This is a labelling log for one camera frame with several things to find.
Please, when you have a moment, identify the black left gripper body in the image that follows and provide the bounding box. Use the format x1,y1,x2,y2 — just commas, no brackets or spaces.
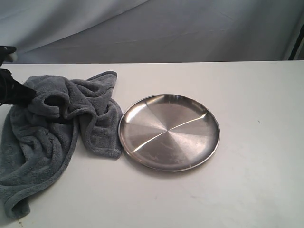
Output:
0,69,13,105

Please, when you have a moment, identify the grey fluffy towel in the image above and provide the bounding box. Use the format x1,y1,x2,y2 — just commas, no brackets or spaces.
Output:
0,71,122,220

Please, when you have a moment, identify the grey backdrop cloth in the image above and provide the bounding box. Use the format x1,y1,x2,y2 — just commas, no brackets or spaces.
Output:
0,0,304,64

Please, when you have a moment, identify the round stainless steel plate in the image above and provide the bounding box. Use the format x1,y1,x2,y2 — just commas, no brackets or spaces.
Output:
118,94,220,172

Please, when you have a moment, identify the black stand pole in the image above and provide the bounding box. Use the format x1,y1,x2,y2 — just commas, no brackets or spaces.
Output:
288,32,304,61

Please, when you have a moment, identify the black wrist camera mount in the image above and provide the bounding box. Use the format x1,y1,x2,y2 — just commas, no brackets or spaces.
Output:
0,46,18,65

